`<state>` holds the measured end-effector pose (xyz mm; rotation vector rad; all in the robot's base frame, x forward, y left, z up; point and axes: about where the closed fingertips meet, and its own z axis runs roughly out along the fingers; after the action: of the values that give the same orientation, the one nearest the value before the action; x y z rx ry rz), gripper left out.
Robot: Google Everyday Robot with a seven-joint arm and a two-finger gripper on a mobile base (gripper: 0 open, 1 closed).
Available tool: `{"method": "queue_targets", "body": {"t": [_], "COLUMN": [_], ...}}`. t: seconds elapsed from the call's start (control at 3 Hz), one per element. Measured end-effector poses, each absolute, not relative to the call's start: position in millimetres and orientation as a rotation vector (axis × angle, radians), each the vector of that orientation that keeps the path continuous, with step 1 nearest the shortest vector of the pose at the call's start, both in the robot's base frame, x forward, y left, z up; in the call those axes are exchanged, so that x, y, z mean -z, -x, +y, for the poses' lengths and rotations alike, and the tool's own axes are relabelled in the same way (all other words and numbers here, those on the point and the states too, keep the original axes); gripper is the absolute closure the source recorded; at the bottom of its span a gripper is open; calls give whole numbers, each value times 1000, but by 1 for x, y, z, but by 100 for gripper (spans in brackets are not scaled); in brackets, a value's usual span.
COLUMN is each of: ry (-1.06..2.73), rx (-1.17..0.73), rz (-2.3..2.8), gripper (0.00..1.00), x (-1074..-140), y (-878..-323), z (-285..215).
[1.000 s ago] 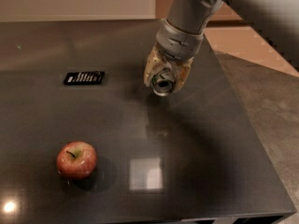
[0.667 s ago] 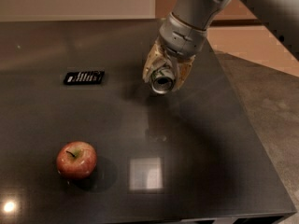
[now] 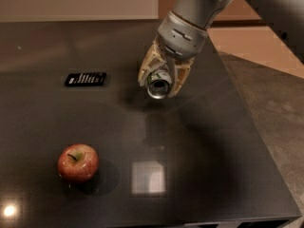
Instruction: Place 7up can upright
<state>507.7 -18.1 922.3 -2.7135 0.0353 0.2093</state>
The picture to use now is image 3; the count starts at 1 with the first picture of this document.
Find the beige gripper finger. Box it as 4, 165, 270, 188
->
168, 58, 194, 98
138, 36, 167, 86

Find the red apple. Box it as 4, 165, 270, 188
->
57, 143, 99, 183

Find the black remote control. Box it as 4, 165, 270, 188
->
65, 72, 106, 87

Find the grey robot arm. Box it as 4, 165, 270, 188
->
138, 0, 304, 100

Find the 7up soda can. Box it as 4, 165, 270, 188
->
145, 69, 172, 100

